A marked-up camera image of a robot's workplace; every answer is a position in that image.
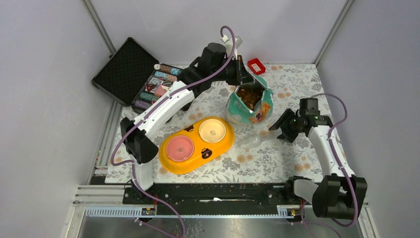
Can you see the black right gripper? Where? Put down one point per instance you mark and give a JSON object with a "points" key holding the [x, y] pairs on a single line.
{"points": [[286, 134]]}

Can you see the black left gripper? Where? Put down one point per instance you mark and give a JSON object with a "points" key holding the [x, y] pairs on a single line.
{"points": [[240, 75]]}

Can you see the green dog food bag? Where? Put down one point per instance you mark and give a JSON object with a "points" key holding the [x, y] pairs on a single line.
{"points": [[250, 103]]}

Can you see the clear plastic scoop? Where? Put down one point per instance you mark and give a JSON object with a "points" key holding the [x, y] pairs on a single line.
{"points": [[256, 140]]}

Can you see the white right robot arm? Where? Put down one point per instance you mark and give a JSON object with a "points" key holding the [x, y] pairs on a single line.
{"points": [[340, 194]]}

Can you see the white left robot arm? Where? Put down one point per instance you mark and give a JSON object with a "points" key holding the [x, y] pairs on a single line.
{"points": [[218, 62]]}

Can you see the yellow double pet bowl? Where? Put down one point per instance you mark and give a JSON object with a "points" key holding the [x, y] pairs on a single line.
{"points": [[195, 145]]}

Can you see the small red box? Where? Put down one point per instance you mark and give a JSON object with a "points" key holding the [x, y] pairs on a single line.
{"points": [[256, 66]]}

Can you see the floral table mat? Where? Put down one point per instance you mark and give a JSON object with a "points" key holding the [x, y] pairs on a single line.
{"points": [[273, 160]]}

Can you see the black poker chip case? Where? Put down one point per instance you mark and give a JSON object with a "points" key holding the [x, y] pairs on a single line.
{"points": [[135, 78]]}

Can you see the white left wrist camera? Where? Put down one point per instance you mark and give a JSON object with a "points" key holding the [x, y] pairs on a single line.
{"points": [[230, 44]]}

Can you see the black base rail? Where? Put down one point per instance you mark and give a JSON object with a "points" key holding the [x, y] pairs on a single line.
{"points": [[219, 199]]}

